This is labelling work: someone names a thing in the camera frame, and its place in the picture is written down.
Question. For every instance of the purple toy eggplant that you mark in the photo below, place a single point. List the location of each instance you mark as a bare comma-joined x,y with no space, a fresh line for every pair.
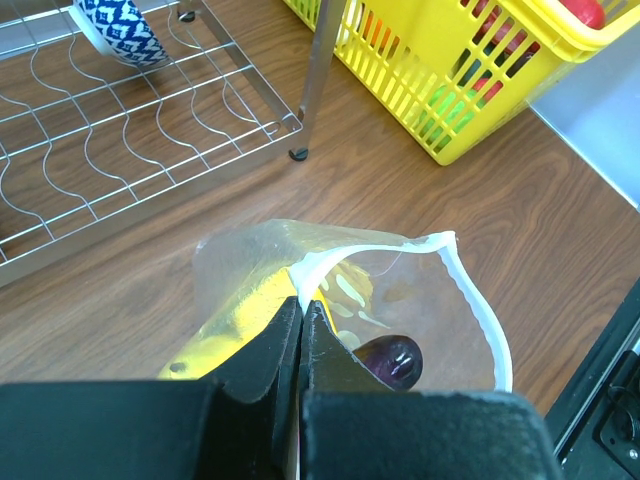
396,360

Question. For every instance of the yellow toy lemon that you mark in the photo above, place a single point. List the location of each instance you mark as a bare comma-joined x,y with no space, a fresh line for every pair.
344,292

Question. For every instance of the red toy apple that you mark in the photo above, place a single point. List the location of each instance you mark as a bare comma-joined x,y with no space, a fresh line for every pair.
588,12

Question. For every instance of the yellow plastic basket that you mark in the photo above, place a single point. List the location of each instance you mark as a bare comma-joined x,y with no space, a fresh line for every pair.
452,72

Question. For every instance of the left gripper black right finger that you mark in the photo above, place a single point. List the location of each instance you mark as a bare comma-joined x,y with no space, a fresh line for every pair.
353,427

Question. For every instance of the clear zip top bag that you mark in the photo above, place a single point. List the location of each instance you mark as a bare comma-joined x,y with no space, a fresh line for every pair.
420,289

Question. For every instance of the blue patterned bowl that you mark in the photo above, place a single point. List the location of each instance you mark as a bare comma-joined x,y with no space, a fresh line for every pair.
118,29

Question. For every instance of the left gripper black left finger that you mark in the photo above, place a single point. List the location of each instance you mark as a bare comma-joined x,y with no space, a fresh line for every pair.
235,422

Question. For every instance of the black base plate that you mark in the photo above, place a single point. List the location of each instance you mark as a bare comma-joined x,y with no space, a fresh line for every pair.
594,423

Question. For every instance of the metal dish rack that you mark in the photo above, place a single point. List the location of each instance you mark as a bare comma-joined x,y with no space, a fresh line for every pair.
92,144

